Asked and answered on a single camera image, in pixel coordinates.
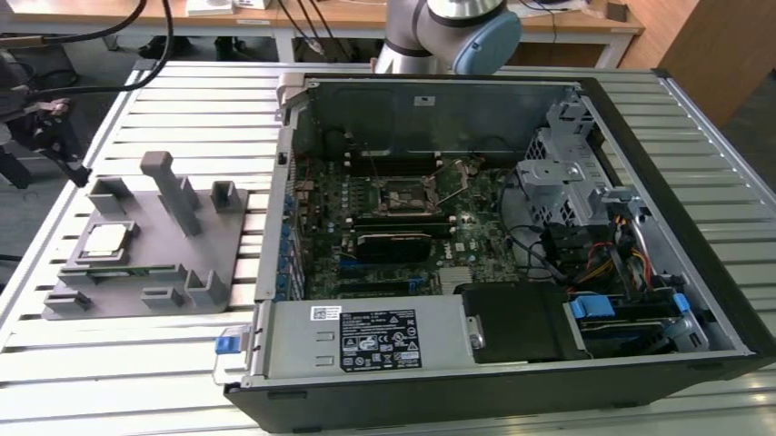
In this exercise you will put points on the wooden cabinet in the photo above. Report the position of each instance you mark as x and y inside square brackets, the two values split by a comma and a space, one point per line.
[715, 54]

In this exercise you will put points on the CPU socket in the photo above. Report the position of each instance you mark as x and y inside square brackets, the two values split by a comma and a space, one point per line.
[403, 197]

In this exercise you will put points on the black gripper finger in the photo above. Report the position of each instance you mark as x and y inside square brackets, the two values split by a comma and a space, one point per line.
[58, 131]
[12, 168]

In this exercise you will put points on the silver power supply unit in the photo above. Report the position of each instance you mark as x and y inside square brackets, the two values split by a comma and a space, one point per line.
[285, 345]

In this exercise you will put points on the blue case latch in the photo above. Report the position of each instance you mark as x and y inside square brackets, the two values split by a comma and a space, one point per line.
[227, 345]

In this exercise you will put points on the silver drive cage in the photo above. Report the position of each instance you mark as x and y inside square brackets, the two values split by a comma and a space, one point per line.
[545, 177]

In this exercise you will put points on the white box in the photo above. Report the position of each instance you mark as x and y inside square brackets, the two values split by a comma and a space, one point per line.
[208, 6]

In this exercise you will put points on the black mesh waste bin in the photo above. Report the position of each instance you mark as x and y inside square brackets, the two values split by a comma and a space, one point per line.
[60, 68]

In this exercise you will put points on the green motherboard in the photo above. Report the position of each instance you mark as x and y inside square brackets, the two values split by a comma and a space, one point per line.
[485, 236]

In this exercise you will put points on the black expansion slot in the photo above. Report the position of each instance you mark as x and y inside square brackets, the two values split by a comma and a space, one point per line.
[375, 287]

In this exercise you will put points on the black plastic shroud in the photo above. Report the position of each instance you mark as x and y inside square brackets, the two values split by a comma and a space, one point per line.
[516, 318]

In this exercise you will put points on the blue disk carrier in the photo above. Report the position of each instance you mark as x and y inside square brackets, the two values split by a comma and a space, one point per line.
[590, 309]

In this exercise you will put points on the metal rear port block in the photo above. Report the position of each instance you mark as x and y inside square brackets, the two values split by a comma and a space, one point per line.
[305, 186]

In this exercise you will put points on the white black device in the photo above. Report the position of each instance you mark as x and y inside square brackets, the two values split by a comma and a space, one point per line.
[250, 3]

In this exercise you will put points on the wooden desk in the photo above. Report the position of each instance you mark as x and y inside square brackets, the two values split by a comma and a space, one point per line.
[91, 18]

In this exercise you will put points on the silver CPU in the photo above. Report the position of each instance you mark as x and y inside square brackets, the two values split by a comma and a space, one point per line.
[106, 240]

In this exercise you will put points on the green RAM stick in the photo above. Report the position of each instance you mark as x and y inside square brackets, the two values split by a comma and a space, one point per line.
[140, 271]

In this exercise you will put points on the grey parts rack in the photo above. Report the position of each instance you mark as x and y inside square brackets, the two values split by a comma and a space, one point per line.
[158, 254]

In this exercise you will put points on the small brown box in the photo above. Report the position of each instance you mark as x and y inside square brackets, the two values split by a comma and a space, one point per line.
[617, 11]

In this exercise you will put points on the black graphics card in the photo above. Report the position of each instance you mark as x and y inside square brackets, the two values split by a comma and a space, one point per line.
[390, 250]

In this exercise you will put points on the white case sticker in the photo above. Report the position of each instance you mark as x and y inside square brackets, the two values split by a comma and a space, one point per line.
[425, 101]

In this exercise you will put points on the black open PC case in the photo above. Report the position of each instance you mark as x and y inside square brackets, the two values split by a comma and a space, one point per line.
[485, 399]

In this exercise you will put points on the silver chipset heatsink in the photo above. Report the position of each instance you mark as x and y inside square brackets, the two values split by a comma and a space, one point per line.
[454, 279]

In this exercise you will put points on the black office chair base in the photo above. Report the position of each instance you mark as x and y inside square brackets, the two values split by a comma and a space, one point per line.
[163, 45]

